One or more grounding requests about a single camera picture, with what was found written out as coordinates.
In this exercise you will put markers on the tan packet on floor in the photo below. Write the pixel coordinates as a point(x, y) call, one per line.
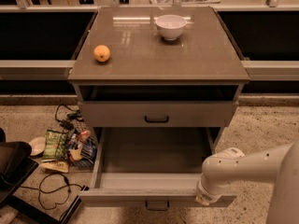
point(59, 166)

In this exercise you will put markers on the white plate on floor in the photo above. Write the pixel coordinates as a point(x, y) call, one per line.
point(37, 145)

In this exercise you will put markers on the orange fruit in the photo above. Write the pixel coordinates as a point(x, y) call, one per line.
point(101, 53)

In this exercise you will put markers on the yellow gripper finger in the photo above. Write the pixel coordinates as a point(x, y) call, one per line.
point(201, 201)

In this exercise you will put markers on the white bowl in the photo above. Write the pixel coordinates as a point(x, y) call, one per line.
point(170, 27)

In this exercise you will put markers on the grey top drawer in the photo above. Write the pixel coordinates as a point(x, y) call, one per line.
point(157, 114)

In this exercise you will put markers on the green chip bag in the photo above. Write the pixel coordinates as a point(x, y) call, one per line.
point(55, 145)

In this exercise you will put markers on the black chair base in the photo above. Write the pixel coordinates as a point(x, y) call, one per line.
point(16, 167)

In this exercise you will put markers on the grey drawer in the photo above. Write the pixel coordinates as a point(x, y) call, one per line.
point(157, 114)
point(155, 168)

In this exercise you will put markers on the grey drawer cabinet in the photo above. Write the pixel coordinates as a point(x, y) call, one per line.
point(201, 65)

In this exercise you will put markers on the blue snack packet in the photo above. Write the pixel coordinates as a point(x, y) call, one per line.
point(87, 154)

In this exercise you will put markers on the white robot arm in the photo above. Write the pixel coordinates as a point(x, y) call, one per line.
point(279, 165)

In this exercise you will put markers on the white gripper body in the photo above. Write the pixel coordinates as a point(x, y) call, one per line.
point(206, 194)

